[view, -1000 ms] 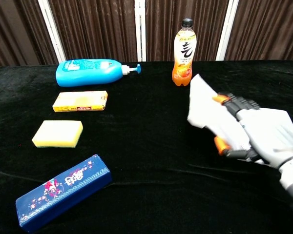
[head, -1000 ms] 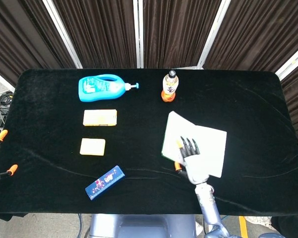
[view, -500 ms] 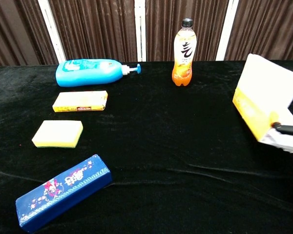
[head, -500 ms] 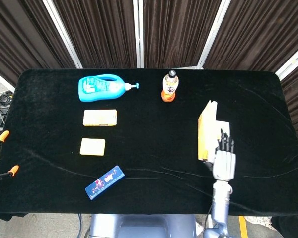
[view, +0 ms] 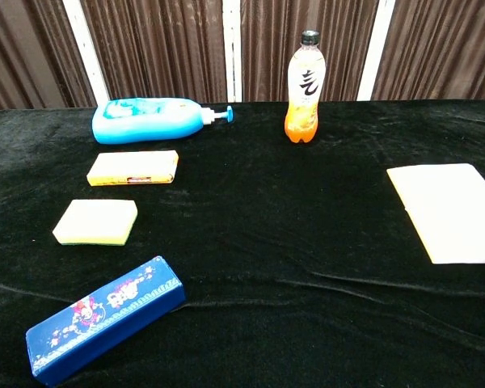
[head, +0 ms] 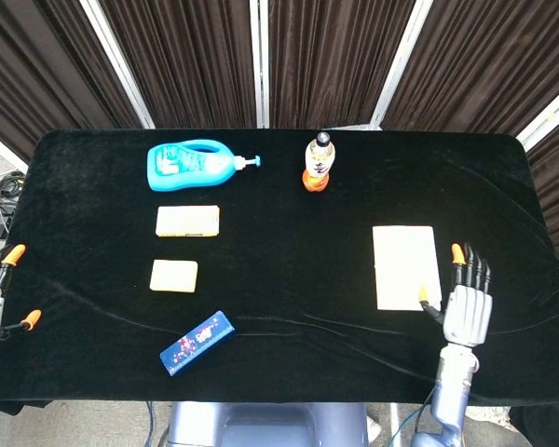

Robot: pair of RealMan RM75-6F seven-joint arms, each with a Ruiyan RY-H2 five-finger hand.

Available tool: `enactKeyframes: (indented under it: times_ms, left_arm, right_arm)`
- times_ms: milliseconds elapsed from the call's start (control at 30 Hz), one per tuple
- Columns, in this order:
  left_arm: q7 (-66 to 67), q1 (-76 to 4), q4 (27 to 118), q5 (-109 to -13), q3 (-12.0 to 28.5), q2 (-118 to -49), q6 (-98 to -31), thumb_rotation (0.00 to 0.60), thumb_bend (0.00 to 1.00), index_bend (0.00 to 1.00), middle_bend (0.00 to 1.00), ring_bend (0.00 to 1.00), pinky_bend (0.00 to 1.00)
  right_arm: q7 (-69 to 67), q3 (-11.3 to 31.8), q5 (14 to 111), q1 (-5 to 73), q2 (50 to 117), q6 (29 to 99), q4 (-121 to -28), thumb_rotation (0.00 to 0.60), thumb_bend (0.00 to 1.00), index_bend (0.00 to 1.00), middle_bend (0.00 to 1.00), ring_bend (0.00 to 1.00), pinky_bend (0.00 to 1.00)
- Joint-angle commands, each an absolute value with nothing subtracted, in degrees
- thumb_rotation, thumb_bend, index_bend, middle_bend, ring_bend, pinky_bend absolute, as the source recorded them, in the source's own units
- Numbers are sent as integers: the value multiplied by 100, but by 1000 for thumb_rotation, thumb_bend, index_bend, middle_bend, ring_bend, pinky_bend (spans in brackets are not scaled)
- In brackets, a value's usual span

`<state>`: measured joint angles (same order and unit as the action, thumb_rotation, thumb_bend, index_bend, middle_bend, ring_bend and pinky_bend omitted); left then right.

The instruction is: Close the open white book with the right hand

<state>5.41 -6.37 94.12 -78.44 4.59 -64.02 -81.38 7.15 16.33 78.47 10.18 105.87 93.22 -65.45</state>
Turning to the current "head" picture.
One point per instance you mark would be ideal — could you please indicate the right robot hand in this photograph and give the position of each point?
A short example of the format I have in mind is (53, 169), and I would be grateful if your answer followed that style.
(466, 302)

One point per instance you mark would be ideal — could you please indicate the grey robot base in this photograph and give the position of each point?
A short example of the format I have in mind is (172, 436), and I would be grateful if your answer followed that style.
(270, 424)

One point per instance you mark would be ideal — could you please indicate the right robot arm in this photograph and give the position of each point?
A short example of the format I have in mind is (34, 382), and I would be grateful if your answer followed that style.
(452, 396)

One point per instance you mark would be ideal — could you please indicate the yellow sponge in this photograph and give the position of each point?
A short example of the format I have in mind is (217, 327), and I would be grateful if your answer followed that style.
(173, 275)

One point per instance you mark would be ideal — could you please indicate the black velvet tablecloth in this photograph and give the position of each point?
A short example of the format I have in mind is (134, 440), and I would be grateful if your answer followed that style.
(279, 270)

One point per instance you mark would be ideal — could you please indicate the orange drink bottle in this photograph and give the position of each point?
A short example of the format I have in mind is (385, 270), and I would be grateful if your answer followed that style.
(317, 163)

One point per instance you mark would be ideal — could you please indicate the blue snack box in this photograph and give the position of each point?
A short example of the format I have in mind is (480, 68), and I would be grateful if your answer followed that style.
(196, 343)

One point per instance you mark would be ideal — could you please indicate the blue pump dispenser bottle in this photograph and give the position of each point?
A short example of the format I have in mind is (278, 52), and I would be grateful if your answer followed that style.
(191, 165)

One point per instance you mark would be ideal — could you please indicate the brown pleated curtain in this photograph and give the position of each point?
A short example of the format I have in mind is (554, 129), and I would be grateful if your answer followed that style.
(331, 60)

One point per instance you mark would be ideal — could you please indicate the white partition frame post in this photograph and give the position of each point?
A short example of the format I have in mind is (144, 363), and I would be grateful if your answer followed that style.
(398, 63)
(116, 63)
(547, 114)
(259, 63)

